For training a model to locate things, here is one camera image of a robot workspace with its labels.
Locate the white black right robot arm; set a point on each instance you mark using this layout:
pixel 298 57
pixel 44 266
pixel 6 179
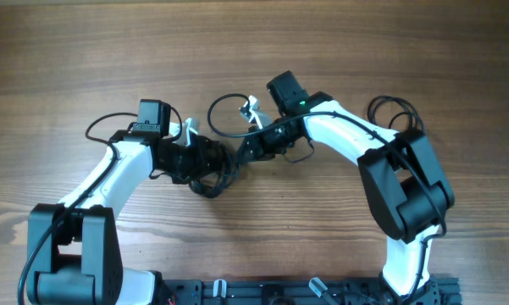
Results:
pixel 407 191

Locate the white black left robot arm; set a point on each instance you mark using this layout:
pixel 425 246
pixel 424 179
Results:
pixel 73 254

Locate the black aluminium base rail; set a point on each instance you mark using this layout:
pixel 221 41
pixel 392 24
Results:
pixel 350 291

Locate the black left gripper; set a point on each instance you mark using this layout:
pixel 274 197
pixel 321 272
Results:
pixel 200 159

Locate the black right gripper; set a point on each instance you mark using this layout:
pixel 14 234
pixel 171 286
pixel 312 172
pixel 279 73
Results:
pixel 263 150

